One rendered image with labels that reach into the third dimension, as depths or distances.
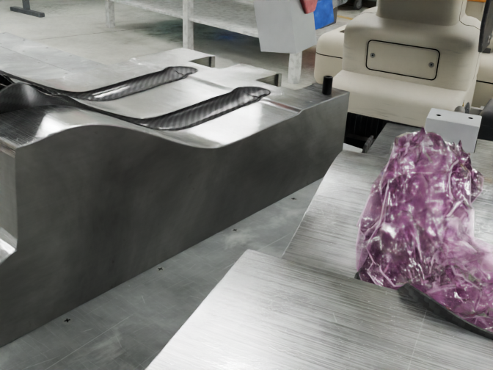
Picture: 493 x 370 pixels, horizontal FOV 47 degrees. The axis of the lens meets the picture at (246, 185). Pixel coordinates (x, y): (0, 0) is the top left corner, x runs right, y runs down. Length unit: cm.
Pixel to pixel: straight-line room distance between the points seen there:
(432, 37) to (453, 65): 6
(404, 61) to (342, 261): 69
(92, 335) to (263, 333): 19
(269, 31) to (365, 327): 42
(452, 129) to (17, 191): 41
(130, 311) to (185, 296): 4
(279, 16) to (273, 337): 42
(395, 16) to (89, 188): 73
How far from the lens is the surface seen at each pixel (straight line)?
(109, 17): 551
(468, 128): 59
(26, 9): 624
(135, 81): 64
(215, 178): 48
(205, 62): 73
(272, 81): 66
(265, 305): 25
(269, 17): 61
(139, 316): 42
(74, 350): 40
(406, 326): 25
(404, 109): 98
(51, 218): 38
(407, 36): 99
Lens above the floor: 106
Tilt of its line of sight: 26 degrees down
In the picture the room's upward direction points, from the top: 3 degrees clockwise
